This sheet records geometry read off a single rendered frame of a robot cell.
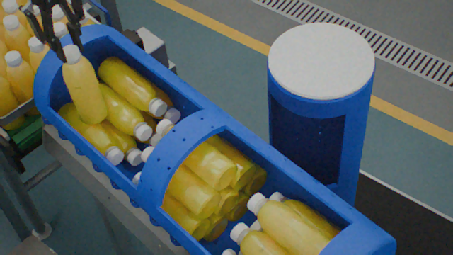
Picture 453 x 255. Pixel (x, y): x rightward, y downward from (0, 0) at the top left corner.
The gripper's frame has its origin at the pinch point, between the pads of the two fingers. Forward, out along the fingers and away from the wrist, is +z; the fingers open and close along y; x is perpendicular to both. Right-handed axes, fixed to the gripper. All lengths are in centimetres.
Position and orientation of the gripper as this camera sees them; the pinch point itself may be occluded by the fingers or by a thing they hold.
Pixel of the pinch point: (66, 43)
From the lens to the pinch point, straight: 147.1
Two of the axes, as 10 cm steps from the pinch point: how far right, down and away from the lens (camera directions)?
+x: -7.0, -5.3, 4.8
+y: 7.2, -5.8, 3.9
